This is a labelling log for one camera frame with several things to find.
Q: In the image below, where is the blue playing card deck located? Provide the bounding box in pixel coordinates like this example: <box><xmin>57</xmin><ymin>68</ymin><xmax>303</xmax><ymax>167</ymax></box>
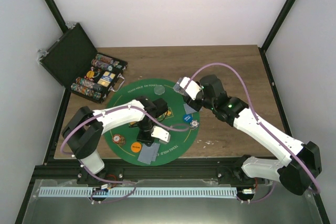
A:
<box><xmin>173</xmin><ymin>80</ymin><xmax>187</xmax><ymax>95</ymax></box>

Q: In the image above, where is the round green poker mat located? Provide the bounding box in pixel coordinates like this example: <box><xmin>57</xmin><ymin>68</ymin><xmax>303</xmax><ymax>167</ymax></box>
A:
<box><xmin>104</xmin><ymin>79</ymin><xmax>199</xmax><ymax>166</ymax></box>

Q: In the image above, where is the orange big blind button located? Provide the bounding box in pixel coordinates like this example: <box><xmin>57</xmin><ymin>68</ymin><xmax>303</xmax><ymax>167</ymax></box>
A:
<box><xmin>130</xmin><ymin>142</ymin><xmax>142</xmax><ymax>153</ymax></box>

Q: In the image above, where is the black aluminium frame rail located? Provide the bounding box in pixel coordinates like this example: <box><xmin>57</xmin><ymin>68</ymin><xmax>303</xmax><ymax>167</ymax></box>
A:
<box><xmin>31</xmin><ymin>165</ymin><xmax>313</xmax><ymax>182</ymax></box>

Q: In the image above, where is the black poker chip case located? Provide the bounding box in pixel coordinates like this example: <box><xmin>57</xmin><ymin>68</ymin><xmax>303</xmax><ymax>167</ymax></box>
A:
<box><xmin>39</xmin><ymin>23</ymin><xmax>128</xmax><ymax>103</ymax></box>

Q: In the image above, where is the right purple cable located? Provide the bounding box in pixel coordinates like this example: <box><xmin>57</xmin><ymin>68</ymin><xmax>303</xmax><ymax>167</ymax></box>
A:
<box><xmin>183</xmin><ymin>62</ymin><xmax>321</xmax><ymax>205</ymax></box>

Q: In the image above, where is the poker chip stack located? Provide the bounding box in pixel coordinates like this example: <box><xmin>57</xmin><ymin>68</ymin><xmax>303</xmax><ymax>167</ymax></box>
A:
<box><xmin>190</xmin><ymin>120</ymin><xmax>200</xmax><ymax>130</ymax></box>
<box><xmin>112</xmin><ymin>134</ymin><xmax>125</xmax><ymax>146</ymax></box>

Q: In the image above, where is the purple cable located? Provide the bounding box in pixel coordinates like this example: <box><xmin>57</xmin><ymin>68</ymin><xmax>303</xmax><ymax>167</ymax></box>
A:
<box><xmin>60</xmin><ymin>105</ymin><xmax>191</xmax><ymax>205</ymax></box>
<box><xmin>183</xmin><ymin>62</ymin><xmax>321</xmax><ymax>205</ymax></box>

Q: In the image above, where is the chip row in case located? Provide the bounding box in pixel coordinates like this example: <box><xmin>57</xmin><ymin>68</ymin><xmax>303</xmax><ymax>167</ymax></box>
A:
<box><xmin>76</xmin><ymin>77</ymin><xmax>96</xmax><ymax>89</ymax></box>
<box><xmin>71</xmin><ymin>83</ymin><xmax>95</xmax><ymax>97</ymax></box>

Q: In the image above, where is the face-down dealt card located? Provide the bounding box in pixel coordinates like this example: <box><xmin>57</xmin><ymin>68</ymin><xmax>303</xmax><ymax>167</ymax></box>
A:
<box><xmin>138</xmin><ymin>144</ymin><xmax>153</xmax><ymax>165</ymax></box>
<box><xmin>183</xmin><ymin>103</ymin><xmax>196</xmax><ymax>114</ymax></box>
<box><xmin>151</xmin><ymin>143</ymin><xmax>160</xmax><ymax>162</ymax></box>

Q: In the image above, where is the card box in case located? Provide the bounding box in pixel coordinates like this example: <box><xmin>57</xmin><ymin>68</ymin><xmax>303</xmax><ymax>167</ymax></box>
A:
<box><xmin>101</xmin><ymin>71</ymin><xmax>115</xmax><ymax>82</ymax></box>

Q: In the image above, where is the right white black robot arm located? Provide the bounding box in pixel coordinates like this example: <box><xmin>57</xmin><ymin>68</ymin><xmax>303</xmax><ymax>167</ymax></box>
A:
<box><xmin>174</xmin><ymin>74</ymin><xmax>322</xmax><ymax>195</ymax></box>

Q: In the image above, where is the blue small blind button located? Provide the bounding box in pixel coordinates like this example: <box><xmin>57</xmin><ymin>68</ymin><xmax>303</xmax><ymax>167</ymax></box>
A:
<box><xmin>183</xmin><ymin>114</ymin><xmax>193</xmax><ymax>123</ymax></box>

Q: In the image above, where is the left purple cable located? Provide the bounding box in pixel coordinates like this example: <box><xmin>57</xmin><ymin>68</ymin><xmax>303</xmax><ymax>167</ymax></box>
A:
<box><xmin>60</xmin><ymin>105</ymin><xmax>191</xmax><ymax>205</ymax></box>

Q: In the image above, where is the clear dealer button disc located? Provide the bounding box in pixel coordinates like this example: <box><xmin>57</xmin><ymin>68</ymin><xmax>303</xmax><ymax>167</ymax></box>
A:
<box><xmin>154</xmin><ymin>85</ymin><xmax>165</xmax><ymax>95</ymax></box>

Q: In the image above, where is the light blue slotted strip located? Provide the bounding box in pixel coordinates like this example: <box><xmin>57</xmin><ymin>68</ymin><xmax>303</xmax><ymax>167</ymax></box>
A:
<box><xmin>38</xmin><ymin>187</ymin><xmax>237</xmax><ymax>198</ymax></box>

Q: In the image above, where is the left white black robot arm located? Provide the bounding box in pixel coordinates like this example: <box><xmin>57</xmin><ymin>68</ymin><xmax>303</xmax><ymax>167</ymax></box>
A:
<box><xmin>60</xmin><ymin>96</ymin><xmax>170</xmax><ymax>184</ymax></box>

